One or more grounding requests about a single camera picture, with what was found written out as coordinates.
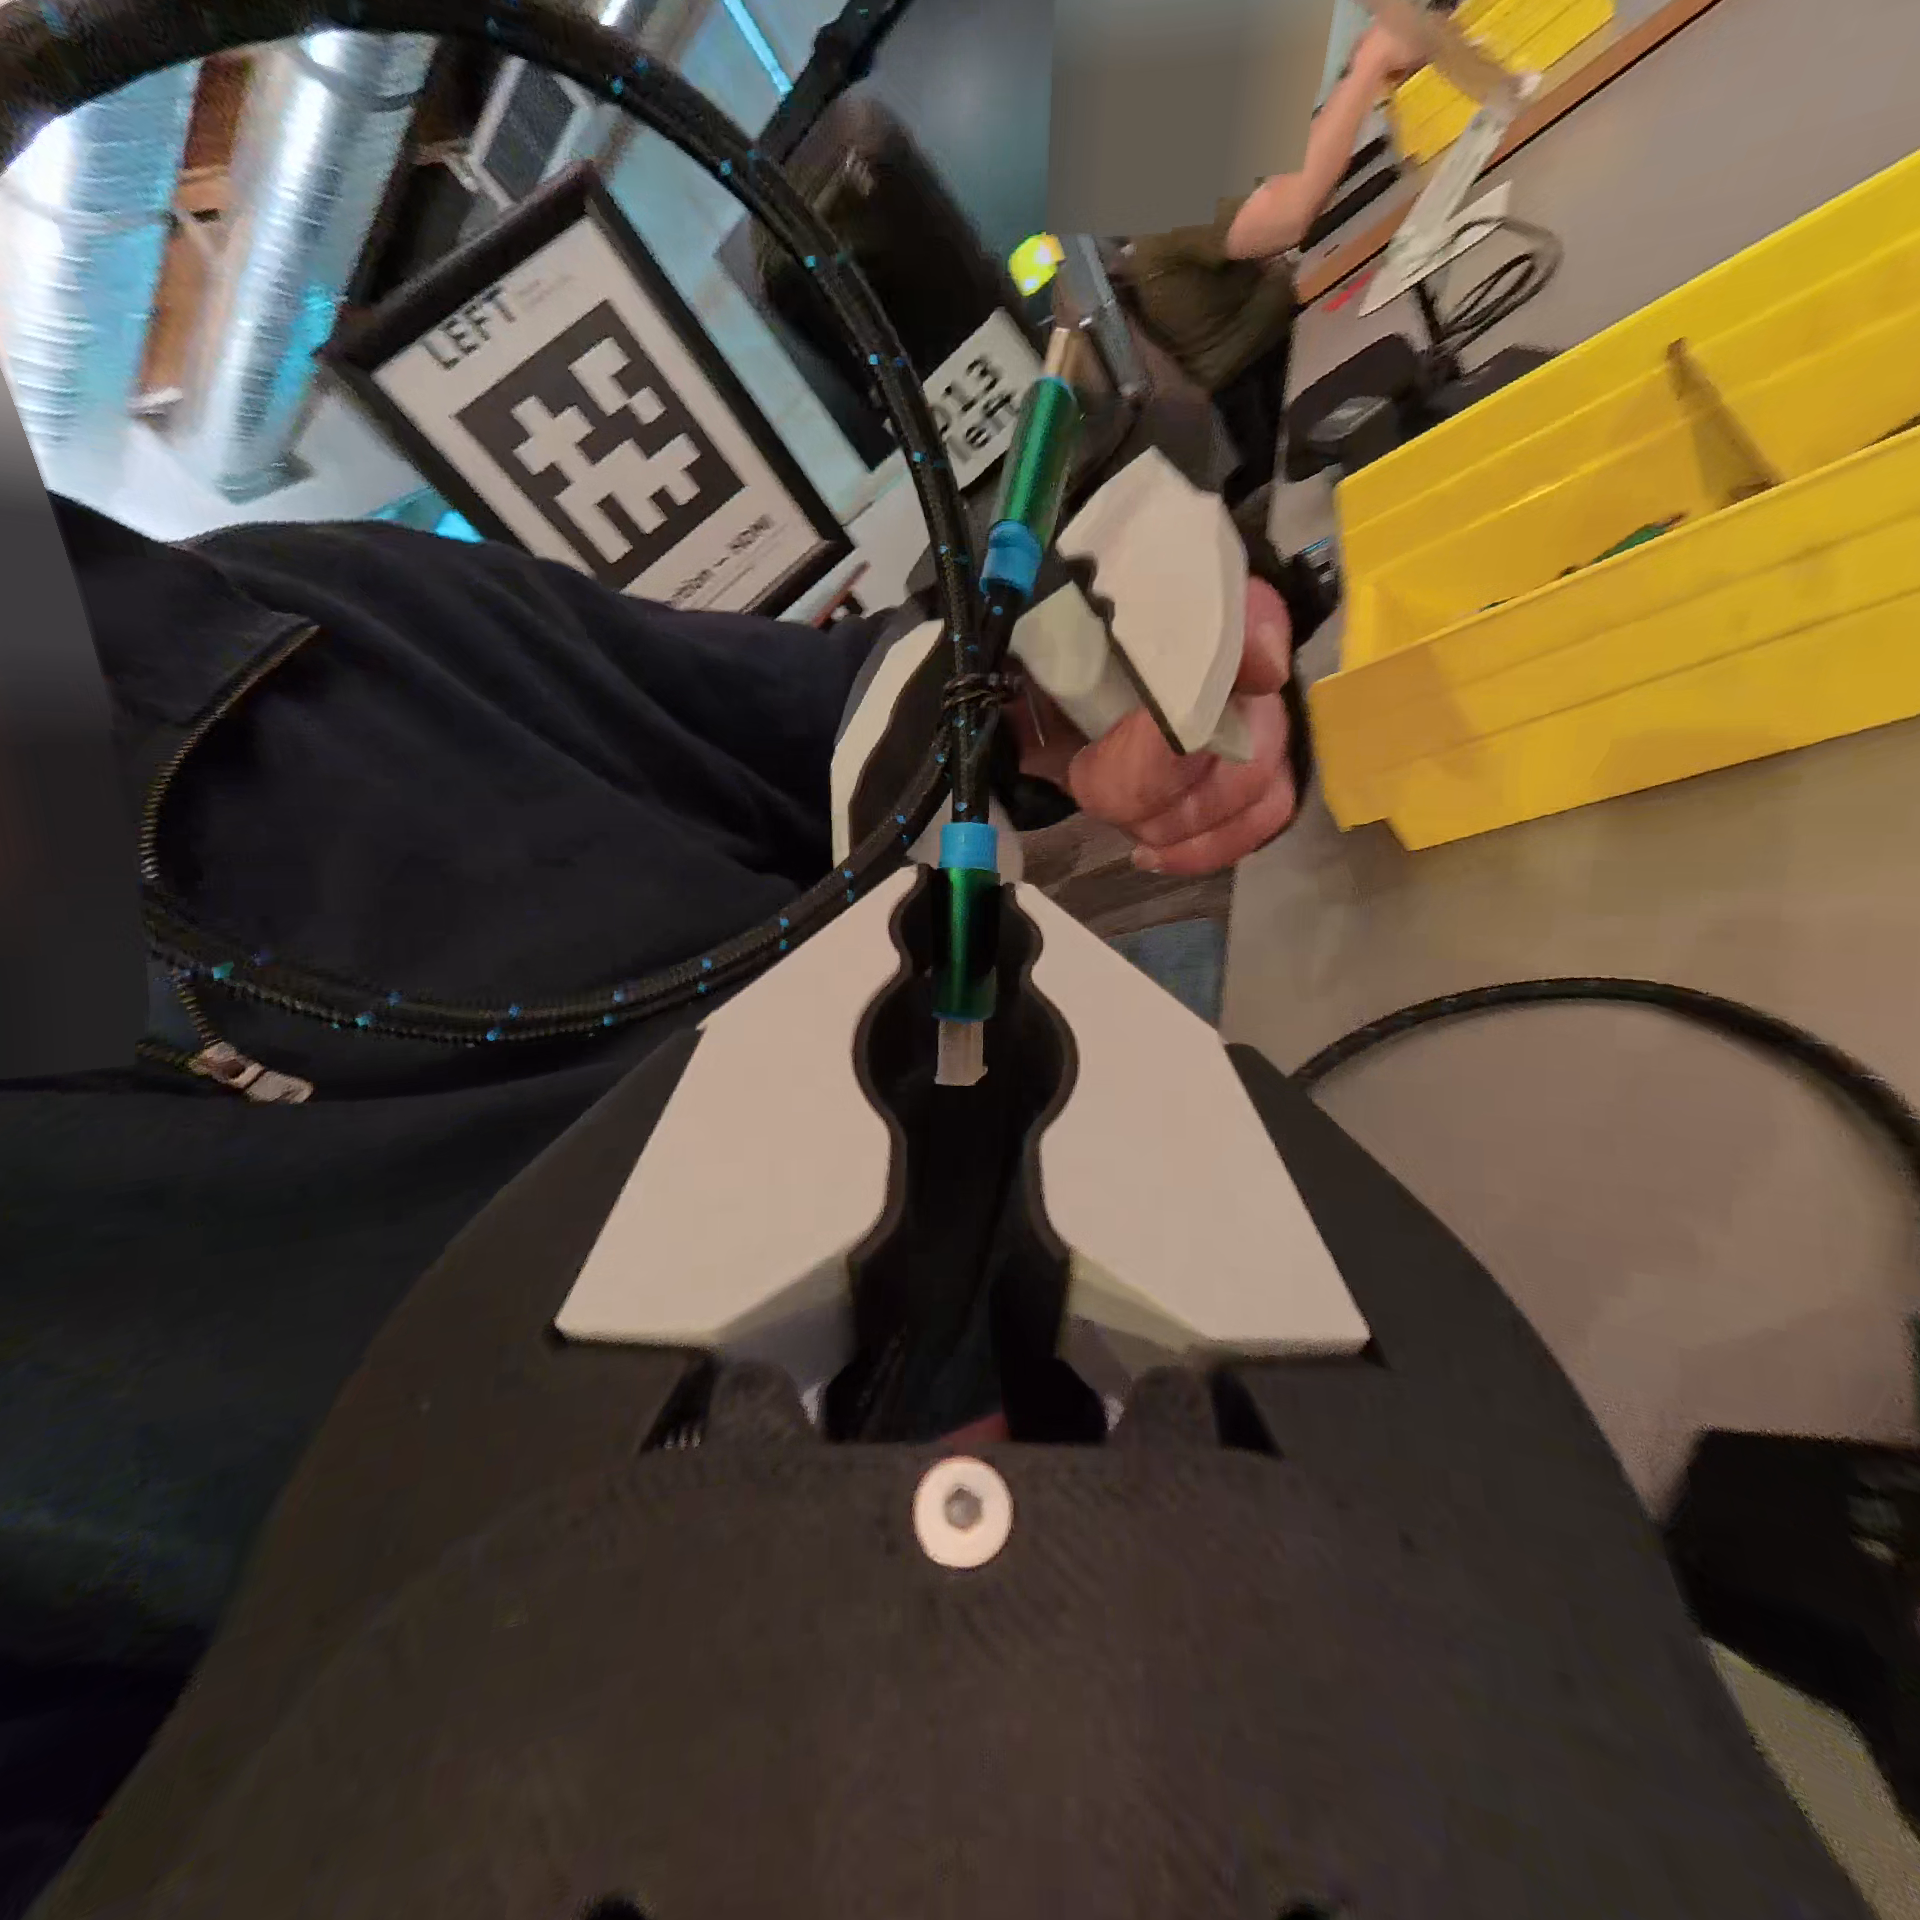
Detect small tilted board stand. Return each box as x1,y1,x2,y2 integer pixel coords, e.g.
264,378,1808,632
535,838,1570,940
1358,0,1547,318

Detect black HDMI switch box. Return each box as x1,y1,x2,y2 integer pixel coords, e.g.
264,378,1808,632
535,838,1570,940
1665,1430,1920,1712

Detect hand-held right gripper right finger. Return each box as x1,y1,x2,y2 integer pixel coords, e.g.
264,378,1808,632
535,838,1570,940
996,882,1374,1440

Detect black pouch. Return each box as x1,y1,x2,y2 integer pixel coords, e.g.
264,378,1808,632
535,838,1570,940
1288,336,1420,483

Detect person's dark sweater torso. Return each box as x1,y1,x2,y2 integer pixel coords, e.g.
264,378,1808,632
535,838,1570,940
0,496,903,1920

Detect black camera bar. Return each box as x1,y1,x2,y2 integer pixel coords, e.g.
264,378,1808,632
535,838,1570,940
756,0,916,143

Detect black framed marker sign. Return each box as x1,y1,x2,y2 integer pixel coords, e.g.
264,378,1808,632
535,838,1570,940
323,165,855,616

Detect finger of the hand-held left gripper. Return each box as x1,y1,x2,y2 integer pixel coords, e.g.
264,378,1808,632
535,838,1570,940
1008,450,1256,758
831,621,1025,890

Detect blue-flecked HDMI cable green plugs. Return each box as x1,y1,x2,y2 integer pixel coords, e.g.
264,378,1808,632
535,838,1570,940
0,0,1088,1086

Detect person's jeans leg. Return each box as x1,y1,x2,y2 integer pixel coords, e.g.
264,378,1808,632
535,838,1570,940
1111,914,1233,1028

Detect person's left forearm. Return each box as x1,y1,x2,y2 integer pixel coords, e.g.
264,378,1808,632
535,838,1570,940
569,576,903,903

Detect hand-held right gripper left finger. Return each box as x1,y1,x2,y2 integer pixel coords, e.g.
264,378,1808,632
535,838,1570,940
555,874,923,1430

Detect yellow plastic bin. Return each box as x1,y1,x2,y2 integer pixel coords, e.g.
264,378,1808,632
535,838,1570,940
1308,150,1920,855
1388,0,1614,160

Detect person's left hand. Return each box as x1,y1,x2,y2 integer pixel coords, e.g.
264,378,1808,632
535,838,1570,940
1068,576,1304,877

